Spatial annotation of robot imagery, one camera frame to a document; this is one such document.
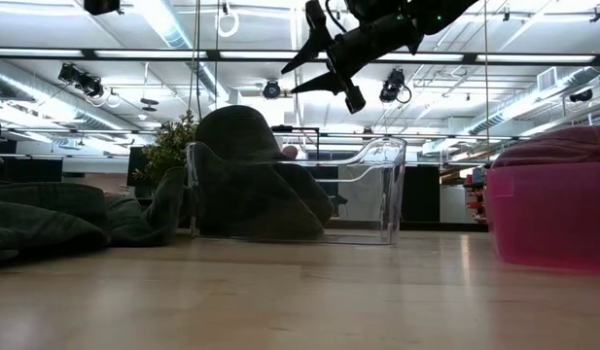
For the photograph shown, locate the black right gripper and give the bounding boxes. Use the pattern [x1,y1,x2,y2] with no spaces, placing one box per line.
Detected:
[280,0,423,116]

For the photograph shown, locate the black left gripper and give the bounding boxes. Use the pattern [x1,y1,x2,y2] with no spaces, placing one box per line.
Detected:
[83,0,122,17]

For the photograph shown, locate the dark grey fabric hat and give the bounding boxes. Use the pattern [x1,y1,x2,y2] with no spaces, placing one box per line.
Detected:
[0,181,110,263]
[103,165,188,247]
[194,104,335,240]

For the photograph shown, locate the maroon fabric hat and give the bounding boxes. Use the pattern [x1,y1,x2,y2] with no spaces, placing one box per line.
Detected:
[491,124,600,169]

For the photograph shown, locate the clear plastic bin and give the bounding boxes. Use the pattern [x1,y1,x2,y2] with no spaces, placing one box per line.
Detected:
[184,136,408,246]

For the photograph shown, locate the small green potted plant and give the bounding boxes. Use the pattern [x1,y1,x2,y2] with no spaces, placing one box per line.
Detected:
[132,110,199,185]

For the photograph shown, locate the black background monitor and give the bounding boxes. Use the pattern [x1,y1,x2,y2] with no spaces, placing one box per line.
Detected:
[126,145,153,189]

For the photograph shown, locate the black background panel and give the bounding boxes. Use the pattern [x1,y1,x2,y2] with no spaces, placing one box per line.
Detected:
[401,164,441,224]

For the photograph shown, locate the long black partition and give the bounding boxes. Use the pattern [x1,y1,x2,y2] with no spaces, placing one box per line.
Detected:
[0,155,65,185]

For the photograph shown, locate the background shelf with red items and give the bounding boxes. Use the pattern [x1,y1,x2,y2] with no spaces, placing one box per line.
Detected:
[463,167,489,224]

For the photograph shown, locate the red translucent plastic bin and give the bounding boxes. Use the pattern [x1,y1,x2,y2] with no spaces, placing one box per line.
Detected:
[484,159,600,273]

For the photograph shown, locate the black round overhead camera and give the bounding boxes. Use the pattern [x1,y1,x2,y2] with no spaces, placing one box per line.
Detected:
[262,79,283,101]

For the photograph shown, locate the black hanging fixture with cable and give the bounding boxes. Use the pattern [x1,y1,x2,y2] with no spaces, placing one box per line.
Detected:
[378,67,413,105]
[57,61,106,99]

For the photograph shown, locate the black aluminium rig frame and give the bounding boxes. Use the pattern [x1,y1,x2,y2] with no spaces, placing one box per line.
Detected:
[0,46,600,68]

